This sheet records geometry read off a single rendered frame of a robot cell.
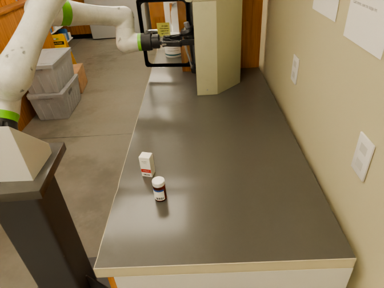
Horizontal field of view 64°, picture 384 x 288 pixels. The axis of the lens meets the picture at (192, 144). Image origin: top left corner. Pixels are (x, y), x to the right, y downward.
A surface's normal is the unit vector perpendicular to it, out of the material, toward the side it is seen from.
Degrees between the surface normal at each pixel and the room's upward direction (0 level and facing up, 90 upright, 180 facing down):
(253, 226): 0
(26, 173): 90
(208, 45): 90
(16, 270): 0
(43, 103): 95
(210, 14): 90
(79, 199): 0
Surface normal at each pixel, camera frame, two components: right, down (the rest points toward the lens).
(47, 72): 0.01, 0.64
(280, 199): -0.06, -0.83
